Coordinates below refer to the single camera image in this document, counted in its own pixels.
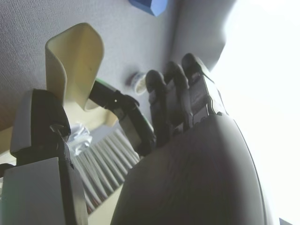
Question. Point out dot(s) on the white brush with red tip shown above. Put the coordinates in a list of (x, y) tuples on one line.
[(105, 164)]

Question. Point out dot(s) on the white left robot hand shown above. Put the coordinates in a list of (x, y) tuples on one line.
[(187, 175)]

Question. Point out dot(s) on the cream plastic dustpan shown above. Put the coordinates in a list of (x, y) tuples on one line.
[(77, 63)]

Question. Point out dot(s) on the white paper ball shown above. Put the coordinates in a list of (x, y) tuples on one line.
[(80, 147), (79, 132)]

